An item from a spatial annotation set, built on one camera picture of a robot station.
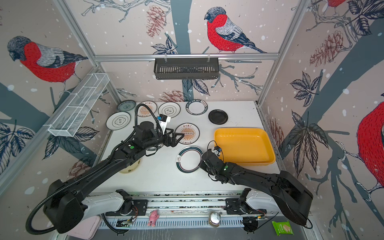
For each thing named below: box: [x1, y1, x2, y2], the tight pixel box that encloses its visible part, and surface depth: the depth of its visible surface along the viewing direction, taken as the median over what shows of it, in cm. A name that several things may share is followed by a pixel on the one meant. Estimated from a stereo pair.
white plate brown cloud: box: [158, 102, 181, 119], surface depth 120 cm
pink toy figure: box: [147, 210, 160, 227], surface depth 71 cm
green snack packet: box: [272, 220, 294, 236], surface depth 68 cm
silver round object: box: [209, 211, 221, 227], surface depth 63 cm
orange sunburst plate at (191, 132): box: [174, 122, 200, 145], surface depth 106 cm
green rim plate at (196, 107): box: [185, 99, 209, 116], surface depth 121 cm
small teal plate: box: [117, 100, 136, 111], surface depth 124 cm
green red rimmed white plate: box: [175, 145, 203, 174], surface depth 91 cm
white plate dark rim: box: [106, 111, 131, 131], surface depth 113 cm
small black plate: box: [208, 109, 229, 125], surface depth 113 cm
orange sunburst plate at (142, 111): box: [137, 100, 158, 118], surface depth 117 cm
